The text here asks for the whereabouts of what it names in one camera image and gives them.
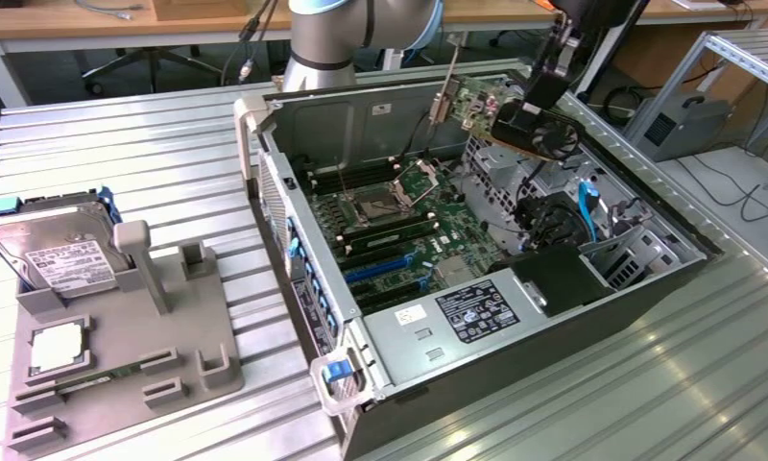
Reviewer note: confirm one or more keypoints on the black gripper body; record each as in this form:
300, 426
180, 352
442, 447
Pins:
583, 12

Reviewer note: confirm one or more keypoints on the graphics card with black fan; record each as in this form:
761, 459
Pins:
518, 129

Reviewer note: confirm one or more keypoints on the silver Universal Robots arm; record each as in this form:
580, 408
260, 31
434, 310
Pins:
320, 38

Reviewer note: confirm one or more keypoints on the small orange box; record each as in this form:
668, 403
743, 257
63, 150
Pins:
538, 2

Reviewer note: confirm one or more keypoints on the black slanted pole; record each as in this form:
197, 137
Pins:
597, 67

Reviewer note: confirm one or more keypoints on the black office chair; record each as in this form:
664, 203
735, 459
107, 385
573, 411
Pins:
153, 60
505, 38

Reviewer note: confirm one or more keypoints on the metal socket cover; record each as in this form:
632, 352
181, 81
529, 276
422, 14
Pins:
416, 182

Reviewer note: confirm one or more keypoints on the green motherboard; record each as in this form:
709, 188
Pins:
460, 230

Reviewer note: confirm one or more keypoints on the black RAM slot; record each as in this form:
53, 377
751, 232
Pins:
358, 181
352, 172

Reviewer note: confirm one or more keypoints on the CPU socket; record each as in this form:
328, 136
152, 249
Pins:
373, 209

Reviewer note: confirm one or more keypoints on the thin metal locking lever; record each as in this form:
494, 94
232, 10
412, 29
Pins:
342, 178

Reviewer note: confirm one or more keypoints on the metal disk bay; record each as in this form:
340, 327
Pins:
640, 259

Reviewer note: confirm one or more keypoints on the black RAM stick white label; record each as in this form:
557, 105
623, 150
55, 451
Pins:
386, 238

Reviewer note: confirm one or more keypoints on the silver chipset heatsink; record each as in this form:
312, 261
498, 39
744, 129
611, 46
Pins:
454, 271

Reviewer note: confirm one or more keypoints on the blue expansion slot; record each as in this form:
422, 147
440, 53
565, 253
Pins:
377, 270

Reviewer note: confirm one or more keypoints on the black expansion slot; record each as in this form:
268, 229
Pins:
390, 300
384, 290

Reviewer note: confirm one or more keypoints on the open black PC case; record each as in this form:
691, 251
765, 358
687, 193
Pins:
615, 336

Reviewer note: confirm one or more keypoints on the grey power supply unit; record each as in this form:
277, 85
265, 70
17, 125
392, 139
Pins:
422, 336

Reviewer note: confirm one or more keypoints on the brown cardboard box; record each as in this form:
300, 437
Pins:
198, 9

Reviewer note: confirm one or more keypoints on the grey parts rack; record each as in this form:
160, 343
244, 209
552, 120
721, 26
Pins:
134, 336

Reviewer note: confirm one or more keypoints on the silver hard disk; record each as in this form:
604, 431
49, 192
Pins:
57, 249

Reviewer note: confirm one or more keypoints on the green RAM stick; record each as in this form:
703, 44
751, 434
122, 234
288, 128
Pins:
102, 377

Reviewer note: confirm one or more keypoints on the silver CPU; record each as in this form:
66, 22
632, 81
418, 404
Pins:
53, 348

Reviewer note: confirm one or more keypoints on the wooden desk white frame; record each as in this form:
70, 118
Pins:
679, 16

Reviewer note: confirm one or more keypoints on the aluminium profile frame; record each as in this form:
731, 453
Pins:
748, 53

